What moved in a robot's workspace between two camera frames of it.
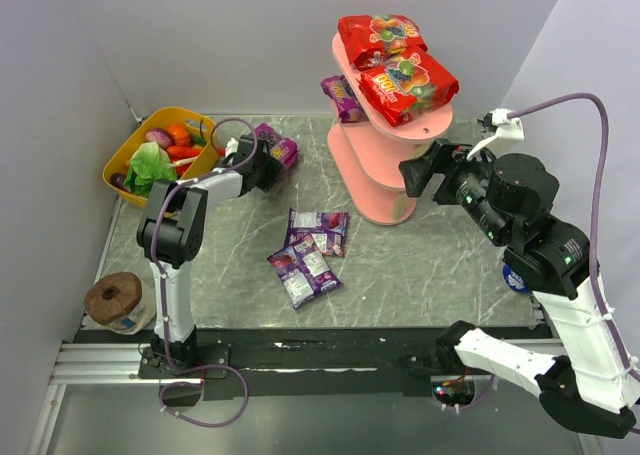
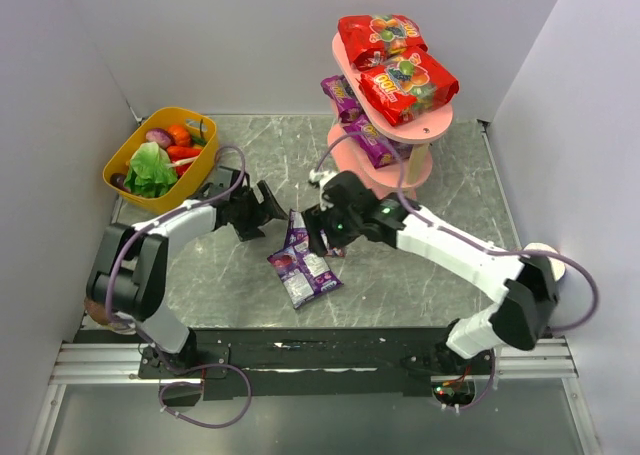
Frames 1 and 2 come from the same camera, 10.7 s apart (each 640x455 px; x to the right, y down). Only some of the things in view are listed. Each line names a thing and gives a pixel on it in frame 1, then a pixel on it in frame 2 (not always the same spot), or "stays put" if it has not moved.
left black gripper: [265, 162] → [251, 211]
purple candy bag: [284, 149] → [379, 149]
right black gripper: [442, 173] → [325, 223]
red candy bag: [414, 84] stays put
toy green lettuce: [148, 165] stays put
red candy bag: [369, 39] stays put
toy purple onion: [160, 135] stays put
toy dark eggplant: [118, 179] stays put
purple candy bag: [349, 108] stays put
